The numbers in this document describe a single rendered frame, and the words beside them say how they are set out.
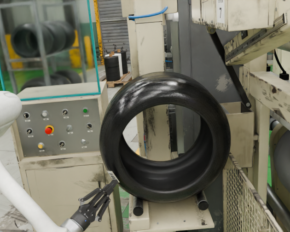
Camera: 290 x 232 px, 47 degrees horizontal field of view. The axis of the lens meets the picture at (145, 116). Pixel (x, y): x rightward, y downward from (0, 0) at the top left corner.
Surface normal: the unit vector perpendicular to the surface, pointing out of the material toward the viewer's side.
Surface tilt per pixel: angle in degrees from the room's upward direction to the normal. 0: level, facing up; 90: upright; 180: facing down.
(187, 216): 0
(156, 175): 36
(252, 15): 90
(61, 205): 90
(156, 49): 90
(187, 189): 100
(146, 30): 90
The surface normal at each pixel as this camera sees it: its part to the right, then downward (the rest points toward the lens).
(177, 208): -0.08, -0.95
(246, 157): 0.03, 0.31
